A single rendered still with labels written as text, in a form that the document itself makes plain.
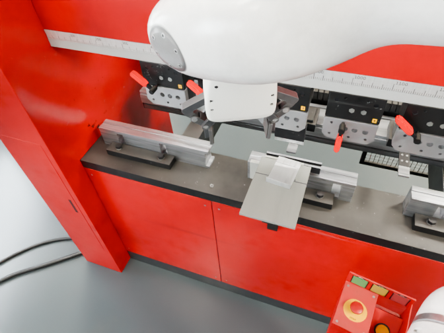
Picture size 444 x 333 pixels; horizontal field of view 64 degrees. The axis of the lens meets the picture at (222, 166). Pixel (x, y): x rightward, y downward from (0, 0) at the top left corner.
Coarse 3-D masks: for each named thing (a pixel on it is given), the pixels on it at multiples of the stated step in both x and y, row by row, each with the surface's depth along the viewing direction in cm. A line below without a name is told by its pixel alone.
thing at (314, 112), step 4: (312, 108) 139; (316, 108) 141; (312, 112) 138; (316, 112) 139; (308, 116) 136; (312, 116) 136; (316, 116) 138; (308, 120) 136; (312, 120) 135; (316, 120) 137; (308, 124) 136; (312, 124) 135; (308, 128) 137; (312, 128) 136; (292, 144) 131; (296, 144) 131; (288, 148) 130; (292, 148) 129; (296, 148) 129; (288, 152) 129; (292, 152) 128
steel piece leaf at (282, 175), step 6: (276, 162) 126; (276, 168) 124; (282, 168) 123; (288, 168) 123; (294, 168) 123; (270, 174) 122; (276, 174) 122; (282, 174) 122; (288, 174) 121; (294, 174) 121; (270, 180) 119; (276, 180) 117; (282, 180) 120; (288, 180) 120; (282, 186) 118; (288, 186) 117
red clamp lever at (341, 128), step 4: (340, 124) 101; (344, 124) 101; (340, 128) 100; (344, 128) 100; (340, 132) 100; (336, 136) 104; (340, 136) 102; (336, 140) 103; (340, 140) 102; (336, 144) 104; (340, 144) 104; (336, 148) 105; (336, 152) 106
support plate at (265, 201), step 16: (272, 160) 127; (256, 176) 122; (304, 176) 121; (256, 192) 117; (272, 192) 117; (288, 192) 116; (304, 192) 116; (256, 208) 113; (272, 208) 113; (288, 208) 112; (288, 224) 108
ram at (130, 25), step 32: (32, 0) 110; (64, 0) 106; (96, 0) 102; (128, 0) 98; (96, 32) 111; (128, 32) 106; (352, 64) 89; (384, 64) 86; (416, 64) 84; (384, 96) 92; (416, 96) 89
